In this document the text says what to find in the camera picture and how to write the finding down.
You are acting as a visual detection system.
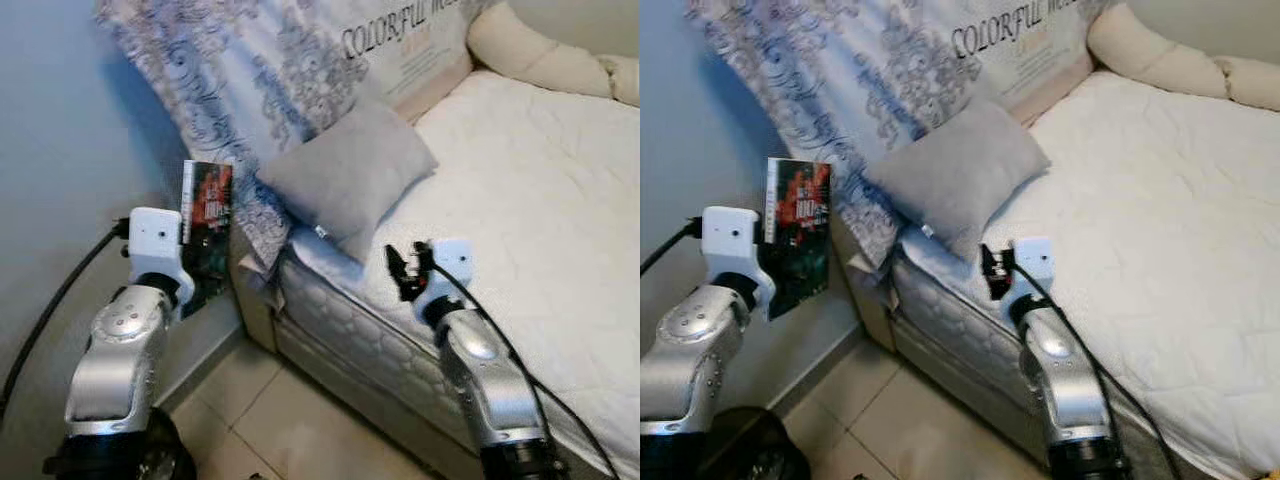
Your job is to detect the grey pillow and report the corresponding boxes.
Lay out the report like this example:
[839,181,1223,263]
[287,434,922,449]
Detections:
[870,97,1051,264]
[257,97,439,266]

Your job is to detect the dark illustrated cover book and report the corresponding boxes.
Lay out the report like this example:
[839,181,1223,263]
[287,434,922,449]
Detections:
[180,160,237,319]
[765,158,833,321]

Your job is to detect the white honeycomb quilted mattress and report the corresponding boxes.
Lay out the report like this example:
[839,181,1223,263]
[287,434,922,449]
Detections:
[278,255,481,451]
[888,250,1063,443]

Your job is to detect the beige bed base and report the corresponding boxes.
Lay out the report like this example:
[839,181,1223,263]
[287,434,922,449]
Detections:
[230,250,461,480]
[835,220,1051,480]

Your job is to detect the white quilted mattress topper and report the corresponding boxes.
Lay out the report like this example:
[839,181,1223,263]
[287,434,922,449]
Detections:
[895,70,1280,480]
[285,70,641,473]

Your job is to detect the beige knotted bolster cushion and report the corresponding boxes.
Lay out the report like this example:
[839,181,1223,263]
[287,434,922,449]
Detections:
[1087,3,1280,111]
[467,3,641,109]

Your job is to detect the grey floral printed headboard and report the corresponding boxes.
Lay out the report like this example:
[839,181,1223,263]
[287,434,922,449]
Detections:
[95,0,501,293]
[685,0,1111,293]

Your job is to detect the black round trash bin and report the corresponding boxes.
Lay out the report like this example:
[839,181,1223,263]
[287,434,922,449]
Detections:
[120,408,198,480]
[700,405,813,480]

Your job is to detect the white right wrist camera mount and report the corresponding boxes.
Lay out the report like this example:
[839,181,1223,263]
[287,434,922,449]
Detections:
[1010,237,1057,313]
[415,238,474,317]

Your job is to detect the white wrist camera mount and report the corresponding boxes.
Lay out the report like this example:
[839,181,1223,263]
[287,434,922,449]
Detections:
[128,207,197,303]
[700,205,777,321]
[1010,237,1057,313]
[415,238,474,317]

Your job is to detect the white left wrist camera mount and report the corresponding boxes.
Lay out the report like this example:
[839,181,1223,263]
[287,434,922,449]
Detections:
[700,205,777,321]
[128,207,197,303]

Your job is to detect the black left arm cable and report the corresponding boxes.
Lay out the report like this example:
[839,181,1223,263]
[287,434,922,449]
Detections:
[0,222,133,421]
[640,218,707,277]

